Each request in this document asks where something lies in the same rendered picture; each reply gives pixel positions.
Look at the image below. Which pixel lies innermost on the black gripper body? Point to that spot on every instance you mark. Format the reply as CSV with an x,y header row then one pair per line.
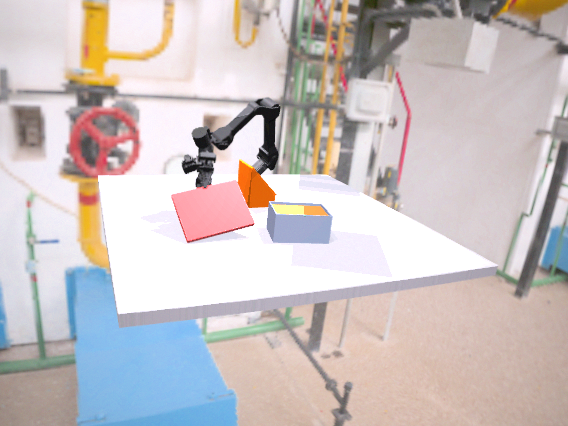
x,y
205,159

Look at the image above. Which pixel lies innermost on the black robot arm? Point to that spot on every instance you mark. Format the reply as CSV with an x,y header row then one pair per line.
x,y
222,137

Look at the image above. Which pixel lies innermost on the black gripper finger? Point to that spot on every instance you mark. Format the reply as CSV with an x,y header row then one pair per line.
x,y
206,172
199,179

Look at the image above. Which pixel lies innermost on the red square lid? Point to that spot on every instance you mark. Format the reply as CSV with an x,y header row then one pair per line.
x,y
206,212

